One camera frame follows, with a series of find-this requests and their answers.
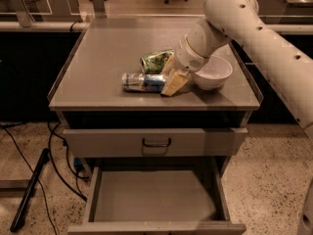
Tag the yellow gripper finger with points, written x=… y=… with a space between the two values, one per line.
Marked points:
x=169 y=66
x=175 y=81

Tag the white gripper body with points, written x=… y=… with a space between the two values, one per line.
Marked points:
x=188 y=60

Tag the redbull can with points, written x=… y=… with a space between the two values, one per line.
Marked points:
x=140 y=82

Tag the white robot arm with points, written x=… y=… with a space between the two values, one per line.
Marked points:
x=289 y=70

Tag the crushed green soda can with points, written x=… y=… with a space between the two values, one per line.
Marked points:
x=153 y=63

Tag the grey drawer cabinet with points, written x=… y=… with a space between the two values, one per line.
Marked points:
x=88 y=93

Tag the grey top drawer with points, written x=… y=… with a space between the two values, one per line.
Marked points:
x=127 y=143

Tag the grey open middle drawer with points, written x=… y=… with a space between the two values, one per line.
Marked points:
x=157 y=196

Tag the white bowl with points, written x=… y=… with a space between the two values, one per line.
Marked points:
x=213 y=74

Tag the black bar on floor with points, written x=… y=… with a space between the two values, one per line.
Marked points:
x=30 y=187

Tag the dark top drawer handle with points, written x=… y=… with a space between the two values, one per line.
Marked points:
x=156 y=144

